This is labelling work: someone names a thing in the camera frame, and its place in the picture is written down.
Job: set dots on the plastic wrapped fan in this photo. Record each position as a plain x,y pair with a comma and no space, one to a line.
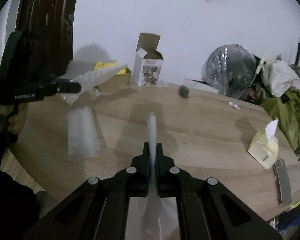
230,69

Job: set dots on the dark wooden door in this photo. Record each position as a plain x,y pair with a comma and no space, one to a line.
50,24

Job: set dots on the small green crumpled object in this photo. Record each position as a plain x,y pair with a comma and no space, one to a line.
183,92

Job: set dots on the clear plastic bag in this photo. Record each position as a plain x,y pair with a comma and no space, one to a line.
152,217

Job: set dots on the left hand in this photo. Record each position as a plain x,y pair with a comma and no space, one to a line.
12,121

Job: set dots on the yellow tissue pack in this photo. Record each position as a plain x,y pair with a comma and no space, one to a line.
264,147

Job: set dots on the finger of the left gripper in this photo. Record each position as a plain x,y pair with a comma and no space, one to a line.
66,86

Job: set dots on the white open cardboard box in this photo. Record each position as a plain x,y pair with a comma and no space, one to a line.
148,61

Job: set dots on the olive green clothes pile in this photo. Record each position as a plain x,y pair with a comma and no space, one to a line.
285,108

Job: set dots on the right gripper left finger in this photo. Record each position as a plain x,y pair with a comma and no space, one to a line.
98,209

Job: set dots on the grey smartphone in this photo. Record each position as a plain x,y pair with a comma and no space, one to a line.
284,195

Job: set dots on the blue folding shopping cart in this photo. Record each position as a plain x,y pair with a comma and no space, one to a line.
289,220

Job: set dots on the white red plastic bag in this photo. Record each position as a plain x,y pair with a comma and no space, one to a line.
278,77

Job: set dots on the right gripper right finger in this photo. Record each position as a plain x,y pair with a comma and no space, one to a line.
206,208

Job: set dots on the kraft paper bowl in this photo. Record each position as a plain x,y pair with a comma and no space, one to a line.
116,82

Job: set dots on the small white paper scrap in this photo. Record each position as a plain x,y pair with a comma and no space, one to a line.
234,105

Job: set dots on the bubble wrap sheet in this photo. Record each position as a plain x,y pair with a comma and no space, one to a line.
82,137

